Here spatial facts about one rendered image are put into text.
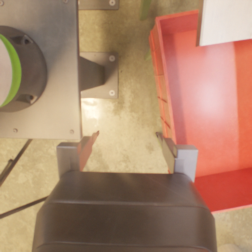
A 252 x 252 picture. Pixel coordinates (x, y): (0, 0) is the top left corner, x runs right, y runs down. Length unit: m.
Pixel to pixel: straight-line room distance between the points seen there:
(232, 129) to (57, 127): 0.68
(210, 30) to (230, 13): 0.05
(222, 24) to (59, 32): 0.33
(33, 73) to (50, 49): 0.06
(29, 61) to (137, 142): 1.09
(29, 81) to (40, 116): 0.08
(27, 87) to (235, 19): 0.42
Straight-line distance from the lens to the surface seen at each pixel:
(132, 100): 1.26
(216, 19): 0.46
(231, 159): 0.90
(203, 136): 0.80
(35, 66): 0.34
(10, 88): 0.29
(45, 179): 1.60
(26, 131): 0.40
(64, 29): 0.36
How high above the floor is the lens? 1.25
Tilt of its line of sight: 75 degrees down
